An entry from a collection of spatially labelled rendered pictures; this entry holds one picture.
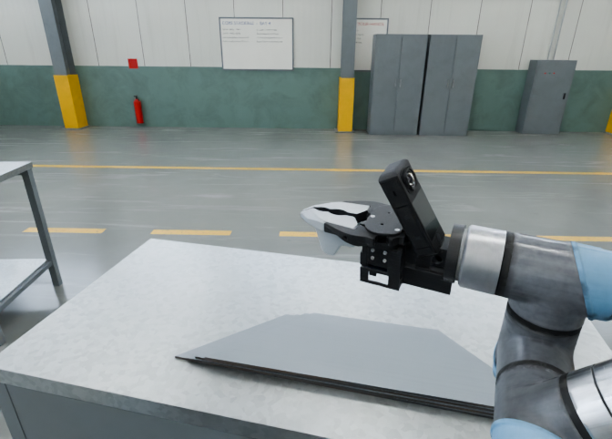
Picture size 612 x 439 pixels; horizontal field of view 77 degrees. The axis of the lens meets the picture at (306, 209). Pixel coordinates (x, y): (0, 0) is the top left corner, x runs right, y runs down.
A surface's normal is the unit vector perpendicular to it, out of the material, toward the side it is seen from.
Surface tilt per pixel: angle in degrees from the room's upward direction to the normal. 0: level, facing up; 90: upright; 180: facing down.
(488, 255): 52
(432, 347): 0
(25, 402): 90
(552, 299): 91
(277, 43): 90
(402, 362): 0
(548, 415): 58
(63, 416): 90
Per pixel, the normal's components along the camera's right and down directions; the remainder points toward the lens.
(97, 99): -0.02, 0.38
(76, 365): 0.01, -0.92
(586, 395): -0.79, -0.54
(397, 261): -0.45, 0.46
